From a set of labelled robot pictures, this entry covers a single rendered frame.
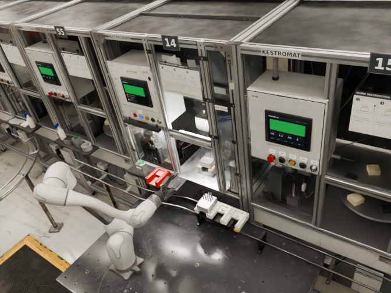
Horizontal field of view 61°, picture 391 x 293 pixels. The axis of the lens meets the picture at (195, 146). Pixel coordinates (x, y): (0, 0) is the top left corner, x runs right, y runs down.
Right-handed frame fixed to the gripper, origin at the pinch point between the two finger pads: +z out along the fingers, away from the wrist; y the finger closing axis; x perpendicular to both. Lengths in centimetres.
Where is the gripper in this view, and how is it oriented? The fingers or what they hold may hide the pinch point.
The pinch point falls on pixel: (176, 179)
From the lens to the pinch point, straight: 231.3
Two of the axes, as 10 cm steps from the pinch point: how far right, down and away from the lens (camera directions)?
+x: -8.1, -2.4, 5.3
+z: 5.7, -5.5, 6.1
